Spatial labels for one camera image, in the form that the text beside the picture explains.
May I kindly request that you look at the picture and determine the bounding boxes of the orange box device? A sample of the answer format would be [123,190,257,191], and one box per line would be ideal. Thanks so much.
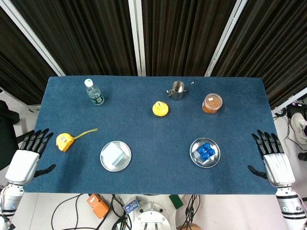
[86,194,110,219]

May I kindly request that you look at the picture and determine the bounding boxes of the small blue printed box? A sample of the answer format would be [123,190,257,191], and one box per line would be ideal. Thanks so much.
[123,196,141,215]

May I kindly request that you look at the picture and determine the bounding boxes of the blue table cloth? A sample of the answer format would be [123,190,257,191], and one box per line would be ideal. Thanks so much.
[24,76,279,195]

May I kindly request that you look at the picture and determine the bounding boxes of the light blue block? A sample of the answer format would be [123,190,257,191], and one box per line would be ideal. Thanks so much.
[101,142,128,167]

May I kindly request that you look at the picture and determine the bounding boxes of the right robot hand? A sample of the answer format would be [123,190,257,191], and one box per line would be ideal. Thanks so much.
[248,130,296,188]

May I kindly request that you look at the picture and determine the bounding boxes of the blue studded building block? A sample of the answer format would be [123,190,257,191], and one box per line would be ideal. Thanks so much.
[193,142,216,161]

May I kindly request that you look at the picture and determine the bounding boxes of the black chair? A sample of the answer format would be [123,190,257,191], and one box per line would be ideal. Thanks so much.
[0,100,34,171]

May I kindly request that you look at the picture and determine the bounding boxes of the steel gooseneck pouring kettle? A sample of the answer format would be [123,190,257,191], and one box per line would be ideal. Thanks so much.
[166,80,198,101]

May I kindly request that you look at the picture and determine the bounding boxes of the clear jar with orange contents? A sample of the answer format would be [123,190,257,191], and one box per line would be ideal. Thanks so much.
[202,93,224,115]

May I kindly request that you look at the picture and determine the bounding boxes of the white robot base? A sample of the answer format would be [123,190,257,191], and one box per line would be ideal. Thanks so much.
[134,202,177,230]

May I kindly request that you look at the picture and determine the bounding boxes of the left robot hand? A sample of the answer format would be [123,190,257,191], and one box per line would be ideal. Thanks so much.
[5,128,57,186]

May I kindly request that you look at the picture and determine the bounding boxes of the black cable bundle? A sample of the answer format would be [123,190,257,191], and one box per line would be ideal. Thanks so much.
[181,194,201,230]

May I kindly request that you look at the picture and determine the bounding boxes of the round steel plate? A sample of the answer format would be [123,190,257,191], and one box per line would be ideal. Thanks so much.
[99,140,132,173]
[189,138,221,169]

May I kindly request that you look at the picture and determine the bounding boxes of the white sneaker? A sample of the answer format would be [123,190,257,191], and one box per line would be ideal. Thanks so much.
[290,112,307,144]

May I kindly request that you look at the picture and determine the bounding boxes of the black pleated curtain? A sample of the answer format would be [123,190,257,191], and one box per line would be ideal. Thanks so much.
[141,0,238,77]
[0,7,57,106]
[212,0,307,110]
[11,0,138,77]

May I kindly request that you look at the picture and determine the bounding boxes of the yellow tape measure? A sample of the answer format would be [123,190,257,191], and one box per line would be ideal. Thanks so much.
[56,128,98,153]

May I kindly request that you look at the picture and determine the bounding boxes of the yellow toy pear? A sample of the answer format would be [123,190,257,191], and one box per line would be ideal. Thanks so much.
[152,101,169,118]

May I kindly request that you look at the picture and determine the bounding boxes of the black floor cable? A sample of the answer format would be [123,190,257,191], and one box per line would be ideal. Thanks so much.
[51,194,89,230]

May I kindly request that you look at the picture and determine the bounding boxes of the dark green block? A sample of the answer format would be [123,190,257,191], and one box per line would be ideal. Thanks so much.
[168,194,184,209]

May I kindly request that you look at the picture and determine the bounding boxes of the white frame rail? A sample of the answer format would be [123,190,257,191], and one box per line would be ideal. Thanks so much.
[272,87,307,115]

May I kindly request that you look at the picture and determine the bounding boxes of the clear plastic water bottle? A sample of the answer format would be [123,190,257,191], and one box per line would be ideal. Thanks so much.
[84,78,105,106]

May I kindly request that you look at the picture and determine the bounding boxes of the black electronic box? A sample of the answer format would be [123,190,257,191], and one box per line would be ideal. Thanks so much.
[286,102,307,118]

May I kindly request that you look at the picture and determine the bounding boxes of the white frame post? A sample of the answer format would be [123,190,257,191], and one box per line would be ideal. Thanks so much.
[204,0,251,77]
[0,0,66,77]
[128,0,146,77]

